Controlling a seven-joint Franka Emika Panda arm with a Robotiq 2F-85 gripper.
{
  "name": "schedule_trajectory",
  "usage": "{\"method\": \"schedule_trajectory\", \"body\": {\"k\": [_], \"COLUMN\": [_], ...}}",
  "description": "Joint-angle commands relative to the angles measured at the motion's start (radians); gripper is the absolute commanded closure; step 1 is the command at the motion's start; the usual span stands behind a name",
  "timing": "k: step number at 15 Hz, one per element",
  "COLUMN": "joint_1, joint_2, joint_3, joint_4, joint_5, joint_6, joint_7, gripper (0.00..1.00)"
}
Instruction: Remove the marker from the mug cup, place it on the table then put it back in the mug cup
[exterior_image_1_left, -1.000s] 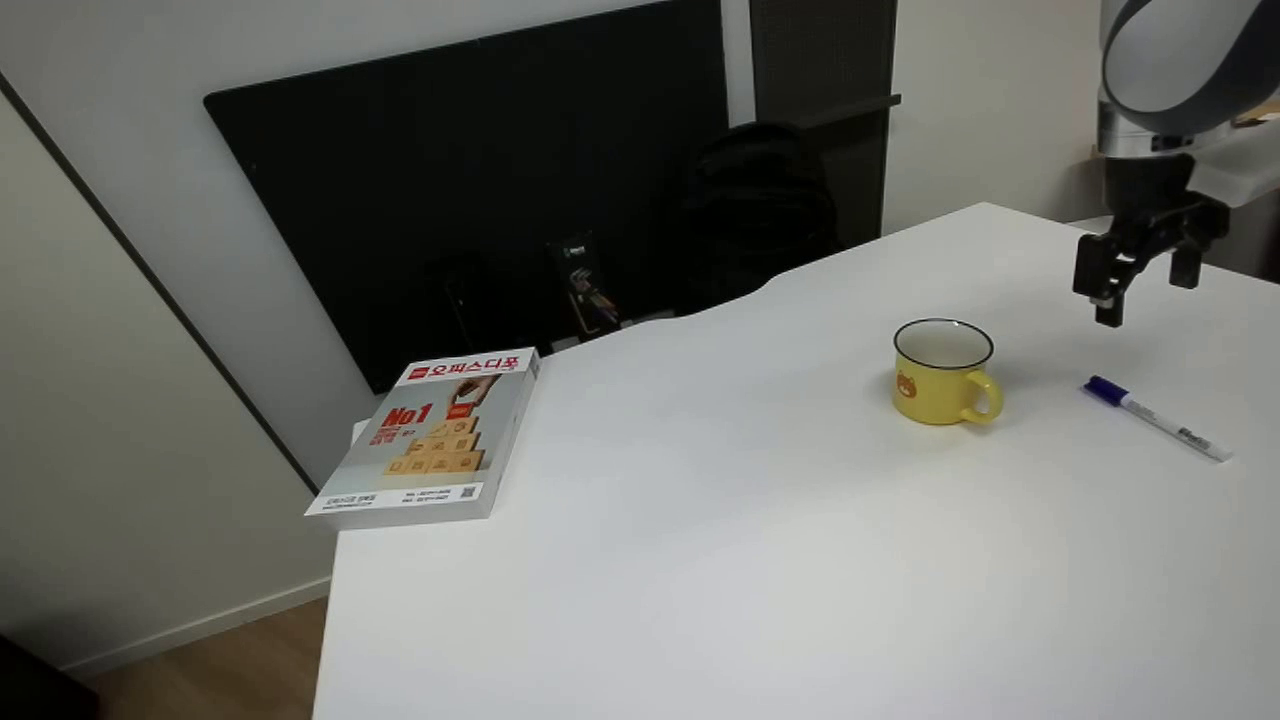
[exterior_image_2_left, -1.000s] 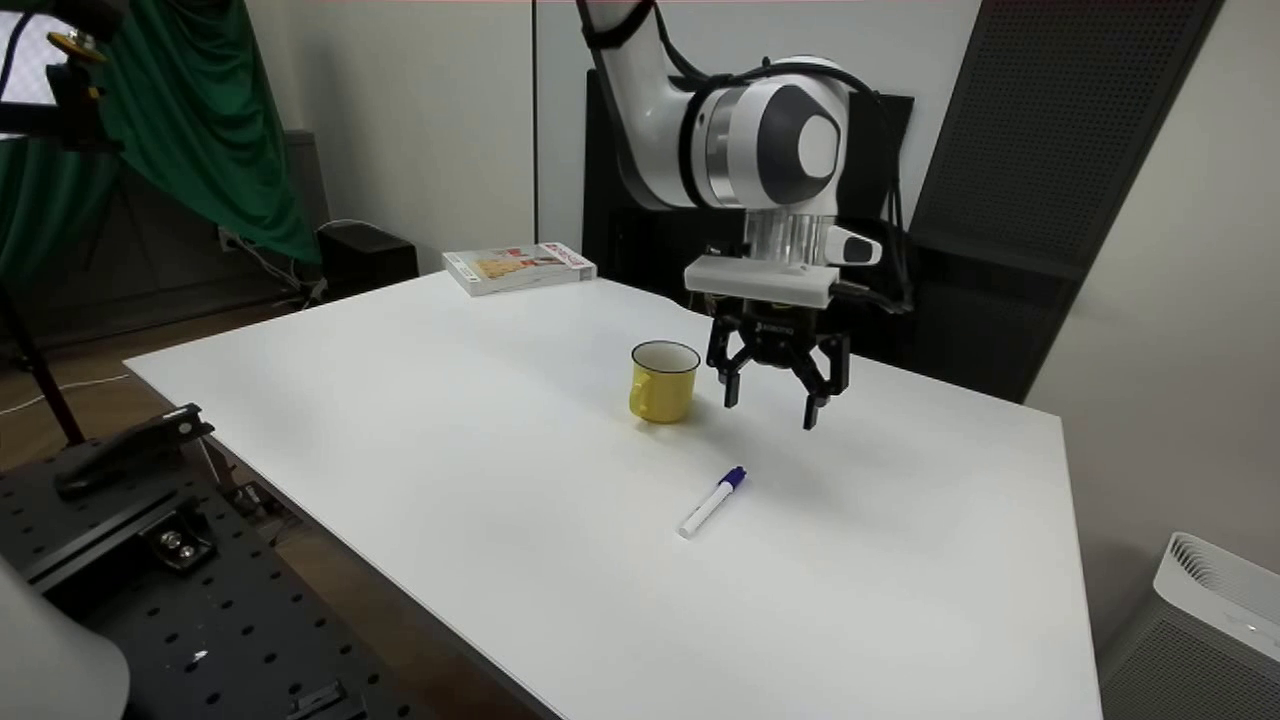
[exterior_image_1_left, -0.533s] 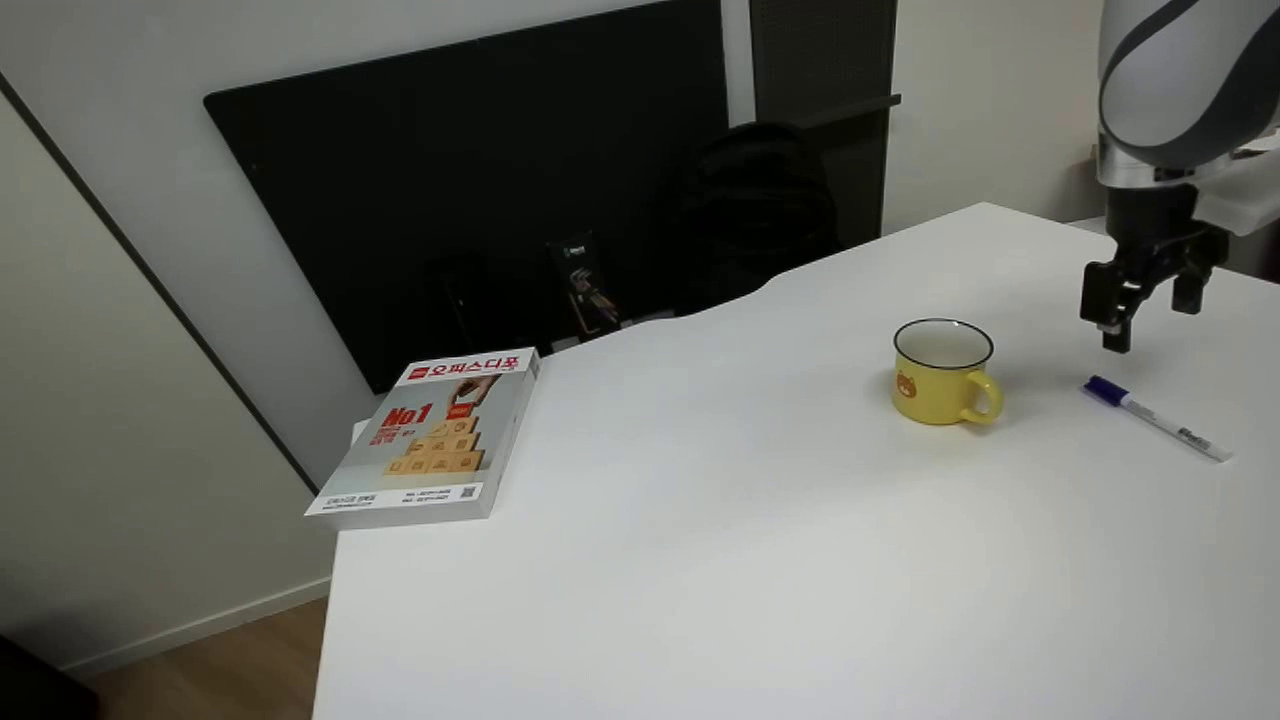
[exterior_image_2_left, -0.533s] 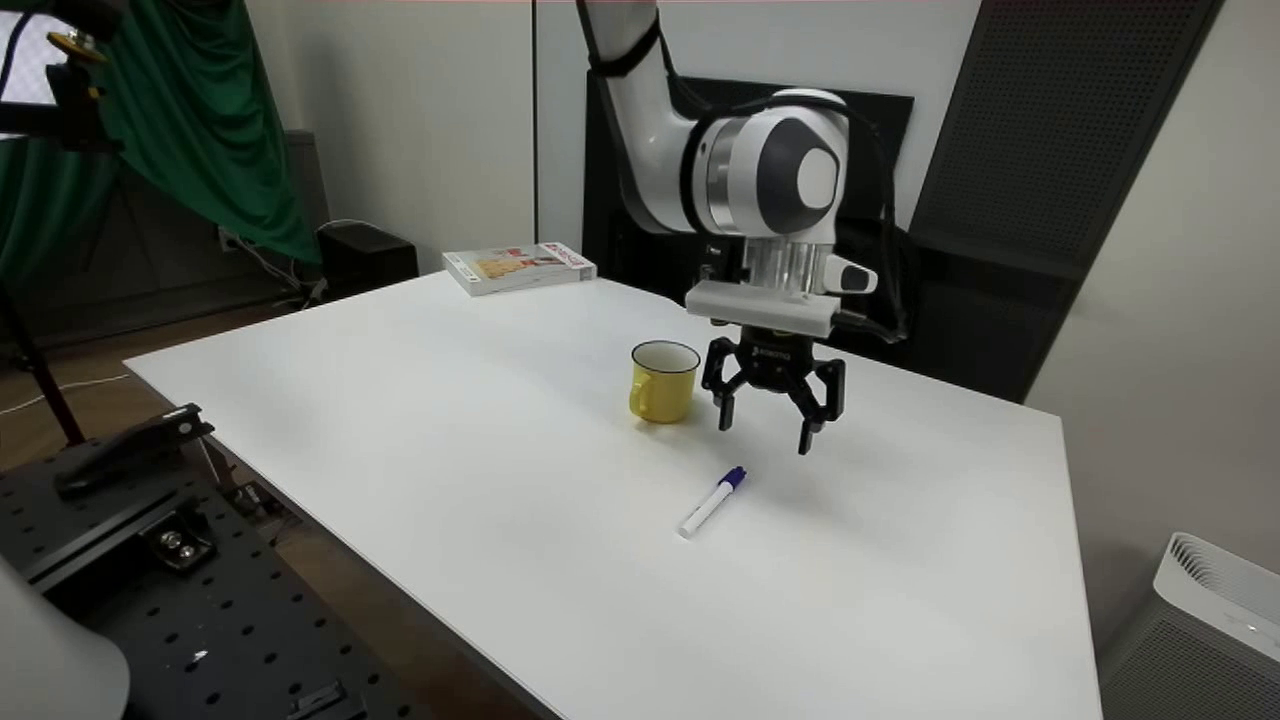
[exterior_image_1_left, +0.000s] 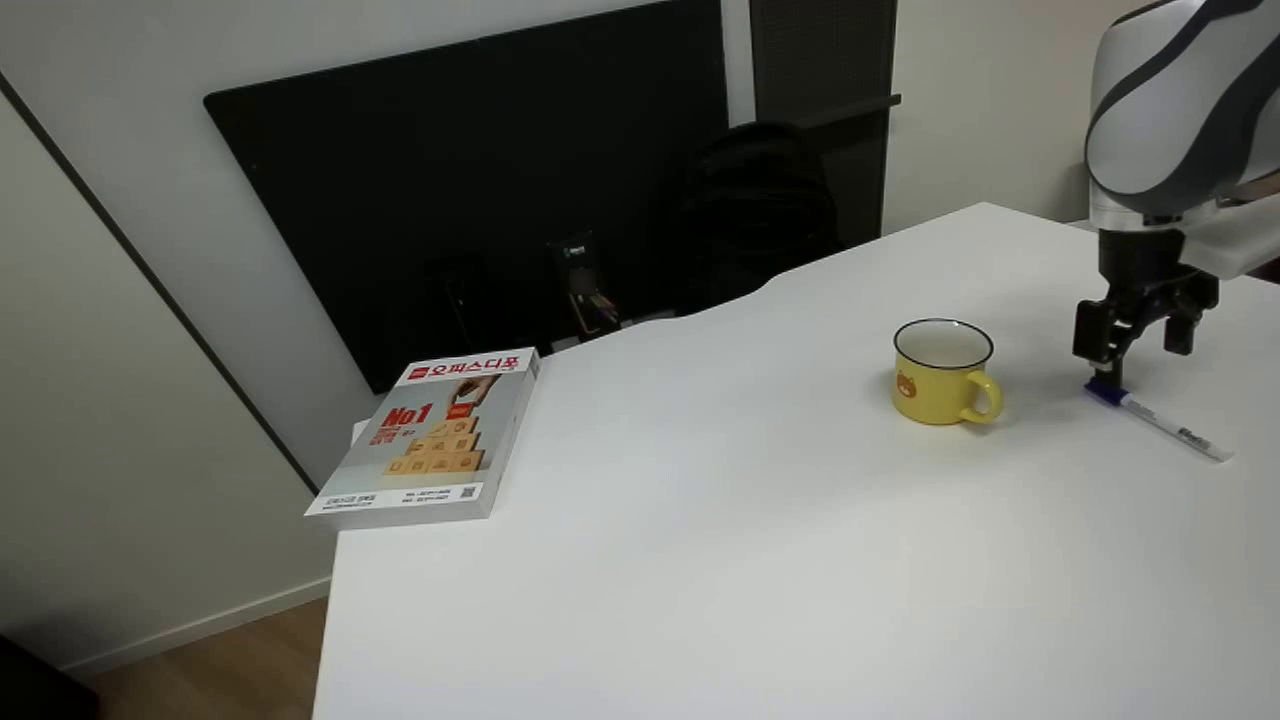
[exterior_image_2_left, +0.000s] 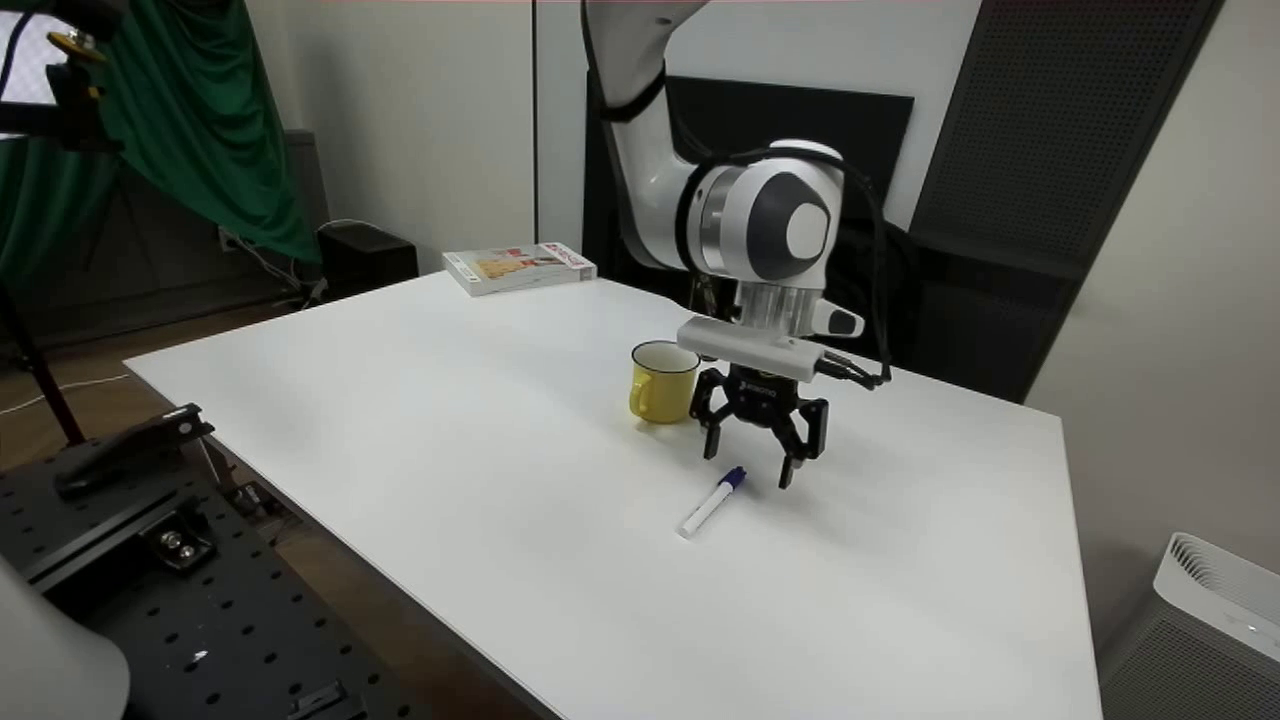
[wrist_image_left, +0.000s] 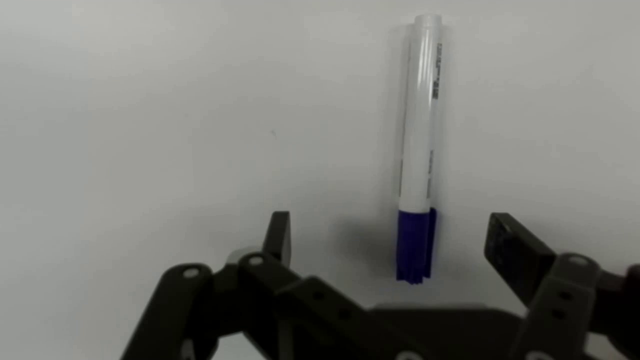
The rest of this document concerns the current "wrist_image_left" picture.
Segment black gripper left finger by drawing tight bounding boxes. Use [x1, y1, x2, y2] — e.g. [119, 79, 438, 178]
[118, 210, 402, 360]

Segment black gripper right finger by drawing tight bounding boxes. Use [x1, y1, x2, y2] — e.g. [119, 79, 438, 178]
[481, 210, 640, 360]

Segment white marker with blue cap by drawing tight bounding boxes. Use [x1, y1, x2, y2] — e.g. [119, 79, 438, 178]
[393, 14, 447, 286]

